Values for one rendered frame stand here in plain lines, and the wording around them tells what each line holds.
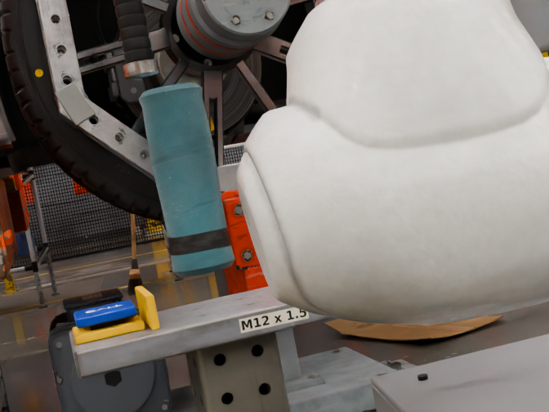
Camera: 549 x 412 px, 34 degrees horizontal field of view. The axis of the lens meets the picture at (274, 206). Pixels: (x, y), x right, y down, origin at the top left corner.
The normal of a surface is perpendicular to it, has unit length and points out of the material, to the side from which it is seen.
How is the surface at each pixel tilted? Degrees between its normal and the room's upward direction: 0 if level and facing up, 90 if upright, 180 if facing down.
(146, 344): 90
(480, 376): 4
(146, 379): 90
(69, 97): 90
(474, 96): 76
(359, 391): 90
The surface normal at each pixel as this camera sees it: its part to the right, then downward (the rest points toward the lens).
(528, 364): -0.19, -0.97
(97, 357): 0.25, 0.00
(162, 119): -0.29, 0.06
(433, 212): 0.05, 0.10
